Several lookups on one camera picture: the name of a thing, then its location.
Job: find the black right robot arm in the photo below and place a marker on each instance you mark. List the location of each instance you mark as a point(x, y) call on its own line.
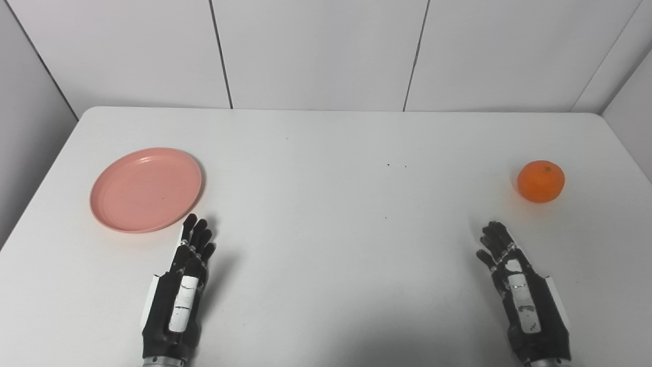
point(550, 364)

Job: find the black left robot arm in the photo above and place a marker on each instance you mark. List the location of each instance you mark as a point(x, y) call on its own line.
point(163, 362)

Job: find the pink plastic plate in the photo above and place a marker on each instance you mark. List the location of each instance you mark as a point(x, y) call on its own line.
point(146, 190)

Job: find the orange fruit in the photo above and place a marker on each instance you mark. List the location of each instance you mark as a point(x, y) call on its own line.
point(541, 181)

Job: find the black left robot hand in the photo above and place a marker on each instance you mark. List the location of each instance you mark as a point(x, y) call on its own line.
point(164, 306)

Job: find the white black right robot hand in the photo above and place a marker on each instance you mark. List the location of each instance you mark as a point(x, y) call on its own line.
point(542, 311)

